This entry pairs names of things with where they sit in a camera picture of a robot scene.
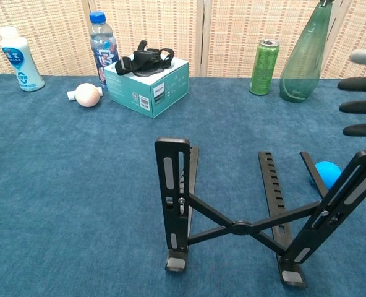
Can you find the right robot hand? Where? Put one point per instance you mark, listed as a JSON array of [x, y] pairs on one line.
[[365, 85]]

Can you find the black metal laptop stand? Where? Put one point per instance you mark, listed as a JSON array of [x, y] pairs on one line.
[[241, 228]]

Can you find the green glass spray bottle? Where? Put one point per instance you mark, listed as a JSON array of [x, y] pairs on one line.
[[303, 62]]

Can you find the blue ball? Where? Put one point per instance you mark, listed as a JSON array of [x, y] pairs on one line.
[[329, 174]]

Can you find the green drink can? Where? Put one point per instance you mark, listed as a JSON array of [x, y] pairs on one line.
[[263, 69]]

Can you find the bamboo folding screen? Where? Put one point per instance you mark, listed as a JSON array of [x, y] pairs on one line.
[[232, 31]]

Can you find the teal cardboard box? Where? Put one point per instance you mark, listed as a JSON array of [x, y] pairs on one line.
[[124, 89]]

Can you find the clear bottle blue cap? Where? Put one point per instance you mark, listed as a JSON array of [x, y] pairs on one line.
[[102, 43]]

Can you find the cream ball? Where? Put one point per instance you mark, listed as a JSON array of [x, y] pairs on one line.
[[87, 95]]

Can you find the white lip balm tube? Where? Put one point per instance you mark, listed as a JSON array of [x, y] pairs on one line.
[[70, 95]]

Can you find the blue table mat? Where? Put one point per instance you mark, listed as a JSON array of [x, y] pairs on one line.
[[78, 185]]

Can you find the white bottle blue label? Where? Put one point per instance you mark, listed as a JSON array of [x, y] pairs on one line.
[[20, 62]]

